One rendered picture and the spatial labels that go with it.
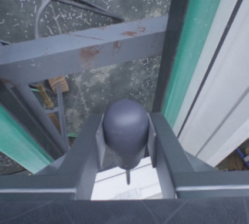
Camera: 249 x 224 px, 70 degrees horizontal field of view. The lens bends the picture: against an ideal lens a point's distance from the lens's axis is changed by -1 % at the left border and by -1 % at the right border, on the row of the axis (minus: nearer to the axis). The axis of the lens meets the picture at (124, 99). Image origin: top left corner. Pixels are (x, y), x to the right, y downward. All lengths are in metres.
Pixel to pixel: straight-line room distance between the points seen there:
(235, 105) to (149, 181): 0.26
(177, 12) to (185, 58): 0.04
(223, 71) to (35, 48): 0.20
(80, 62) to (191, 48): 0.12
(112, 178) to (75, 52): 0.29
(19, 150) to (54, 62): 0.12
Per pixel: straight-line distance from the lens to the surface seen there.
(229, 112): 0.23
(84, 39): 0.21
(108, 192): 0.42
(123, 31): 0.22
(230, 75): 0.21
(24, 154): 0.27
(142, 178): 0.42
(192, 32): 0.18
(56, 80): 1.29
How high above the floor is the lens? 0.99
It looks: 36 degrees down
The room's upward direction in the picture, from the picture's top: 158 degrees clockwise
